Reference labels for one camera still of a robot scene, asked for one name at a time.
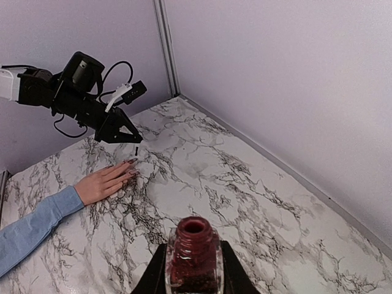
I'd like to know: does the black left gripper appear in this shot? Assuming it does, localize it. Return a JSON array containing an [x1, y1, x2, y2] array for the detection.
[[94, 108, 143, 144]]

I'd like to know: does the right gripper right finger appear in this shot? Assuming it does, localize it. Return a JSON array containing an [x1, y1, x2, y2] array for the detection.
[[220, 241, 260, 294]]

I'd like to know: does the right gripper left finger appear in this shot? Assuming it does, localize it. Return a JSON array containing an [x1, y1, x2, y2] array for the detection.
[[131, 244, 167, 294]]

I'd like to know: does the red nail polish bottle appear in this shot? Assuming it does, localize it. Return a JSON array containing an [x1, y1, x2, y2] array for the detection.
[[165, 216, 224, 293]]

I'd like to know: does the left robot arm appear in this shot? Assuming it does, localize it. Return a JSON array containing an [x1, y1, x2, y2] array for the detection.
[[1, 51, 147, 144]]

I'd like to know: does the blue sleeved forearm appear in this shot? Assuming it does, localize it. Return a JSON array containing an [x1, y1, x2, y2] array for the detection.
[[1, 186, 84, 276]]

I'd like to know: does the mannequin hand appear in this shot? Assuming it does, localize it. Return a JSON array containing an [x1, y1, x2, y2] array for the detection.
[[74, 159, 139, 206]]

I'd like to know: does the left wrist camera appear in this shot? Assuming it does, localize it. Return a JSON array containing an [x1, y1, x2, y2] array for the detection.
[[105, 80, 147, 113]]

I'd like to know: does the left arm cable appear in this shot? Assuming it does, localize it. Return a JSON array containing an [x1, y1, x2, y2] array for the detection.
[[53, 60, 134, 138]]

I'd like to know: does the right aluminium frame post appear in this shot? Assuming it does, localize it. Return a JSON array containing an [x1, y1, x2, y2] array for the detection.
[[153, 0, 181, 97]]

